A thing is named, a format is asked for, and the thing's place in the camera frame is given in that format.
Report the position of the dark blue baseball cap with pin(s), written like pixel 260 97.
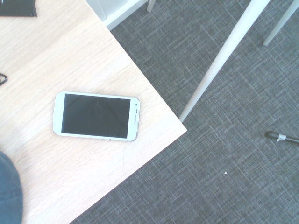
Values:
pixel 9 191

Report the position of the white coat rack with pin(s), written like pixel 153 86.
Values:
pixel 224 53

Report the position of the black tripod stand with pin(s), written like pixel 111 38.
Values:
pixel 287 138

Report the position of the small black clip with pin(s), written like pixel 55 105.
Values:
pixel 2 79

